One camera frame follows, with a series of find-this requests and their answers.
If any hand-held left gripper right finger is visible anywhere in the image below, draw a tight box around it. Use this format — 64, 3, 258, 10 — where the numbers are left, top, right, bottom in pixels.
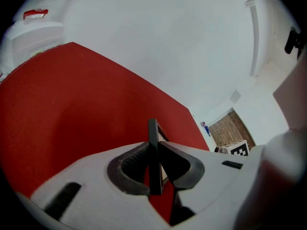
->
158, 141, 263, 230

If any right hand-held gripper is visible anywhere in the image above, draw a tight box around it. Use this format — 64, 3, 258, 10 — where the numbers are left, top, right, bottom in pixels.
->
214, 139, 250, 157

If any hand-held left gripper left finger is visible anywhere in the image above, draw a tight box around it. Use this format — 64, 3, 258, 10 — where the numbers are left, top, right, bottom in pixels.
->
30, 141, 168, 230

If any black mounted device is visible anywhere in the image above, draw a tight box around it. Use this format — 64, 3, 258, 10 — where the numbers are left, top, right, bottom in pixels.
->
284, 27, 306, 55

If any white water dispenser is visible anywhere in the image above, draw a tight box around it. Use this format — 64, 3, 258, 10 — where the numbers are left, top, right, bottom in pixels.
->
0, 20, 66, 81

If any red plastic piece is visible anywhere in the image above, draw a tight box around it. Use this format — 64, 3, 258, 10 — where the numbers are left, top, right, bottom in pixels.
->
23, 9, 49, 20

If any grey wall panel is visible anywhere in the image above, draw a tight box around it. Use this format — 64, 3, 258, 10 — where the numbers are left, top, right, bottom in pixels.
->
229, 90, 242, 103

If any white wall conduit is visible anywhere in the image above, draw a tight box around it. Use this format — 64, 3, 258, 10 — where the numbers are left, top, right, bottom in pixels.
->
242, 0, 260, 78

